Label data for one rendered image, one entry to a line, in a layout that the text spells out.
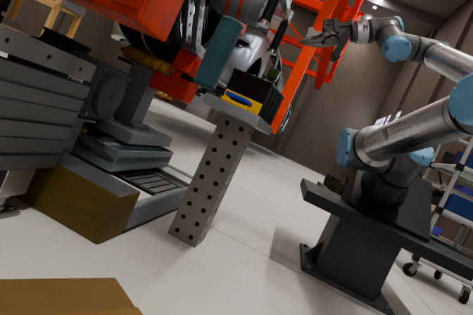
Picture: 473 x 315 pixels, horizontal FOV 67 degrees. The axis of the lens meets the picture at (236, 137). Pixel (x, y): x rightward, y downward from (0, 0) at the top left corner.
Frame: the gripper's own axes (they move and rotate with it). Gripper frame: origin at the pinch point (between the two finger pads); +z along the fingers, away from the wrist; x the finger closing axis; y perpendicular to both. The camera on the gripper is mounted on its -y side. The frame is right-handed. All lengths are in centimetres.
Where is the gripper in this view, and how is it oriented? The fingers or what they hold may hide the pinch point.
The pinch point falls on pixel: (302, 43)
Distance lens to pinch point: 147.2
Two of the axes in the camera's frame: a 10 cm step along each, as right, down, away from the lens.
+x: -1.4, -2.3, -9.6
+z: -9.9, 0.7, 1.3
